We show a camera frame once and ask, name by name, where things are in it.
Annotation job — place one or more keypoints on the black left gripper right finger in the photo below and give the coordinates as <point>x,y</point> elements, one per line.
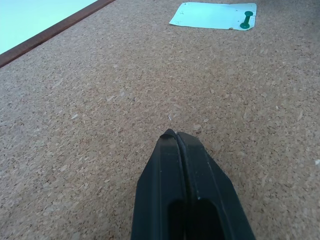
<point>215,195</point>

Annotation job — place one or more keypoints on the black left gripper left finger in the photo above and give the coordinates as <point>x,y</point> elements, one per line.
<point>160,190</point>

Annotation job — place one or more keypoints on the light green paper note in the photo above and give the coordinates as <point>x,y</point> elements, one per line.
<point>210,15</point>

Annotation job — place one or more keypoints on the cork board with wooden frame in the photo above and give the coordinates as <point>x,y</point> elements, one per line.
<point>100,100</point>

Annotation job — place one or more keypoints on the green pushpin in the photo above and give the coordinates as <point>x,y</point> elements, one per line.
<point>246,20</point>

